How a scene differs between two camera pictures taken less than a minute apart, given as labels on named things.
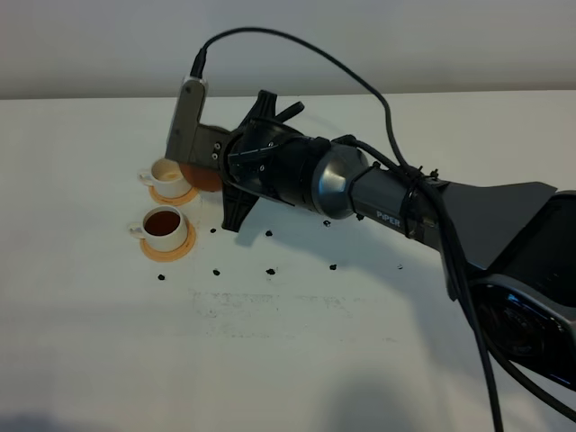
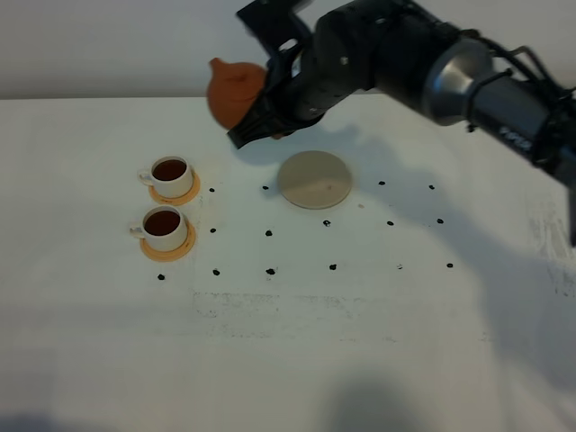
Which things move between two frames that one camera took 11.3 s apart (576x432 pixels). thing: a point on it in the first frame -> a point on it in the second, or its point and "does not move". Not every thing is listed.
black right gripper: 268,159 -> 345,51
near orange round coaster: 171,256 does not move
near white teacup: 164,228 does not move
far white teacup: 167,178 does not move
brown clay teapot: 203,178 -> 231,90
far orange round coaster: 166,201 does not move
